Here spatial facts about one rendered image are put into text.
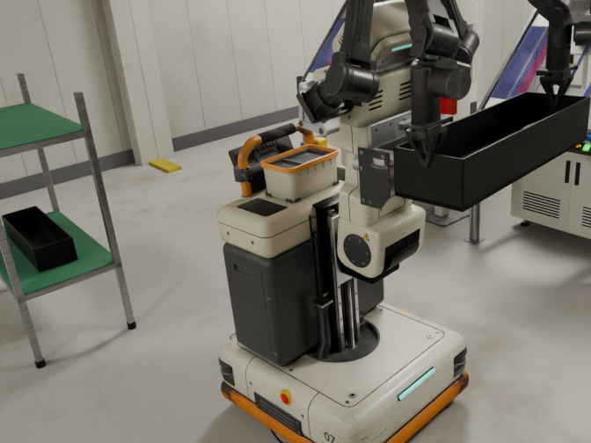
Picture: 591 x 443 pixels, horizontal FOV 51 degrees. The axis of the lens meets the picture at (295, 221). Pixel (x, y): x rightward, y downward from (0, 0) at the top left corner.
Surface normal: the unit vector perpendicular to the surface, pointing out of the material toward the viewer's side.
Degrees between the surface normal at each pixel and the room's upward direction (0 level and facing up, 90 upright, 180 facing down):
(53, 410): 0
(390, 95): 98
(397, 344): 0
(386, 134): 90
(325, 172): 92
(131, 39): 90
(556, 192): 90
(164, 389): 0
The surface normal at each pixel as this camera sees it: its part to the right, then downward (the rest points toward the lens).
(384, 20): 0.40, -0.52
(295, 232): 0.69, 0.22
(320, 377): -0.09, -0.91
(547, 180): -0.80, 0.30
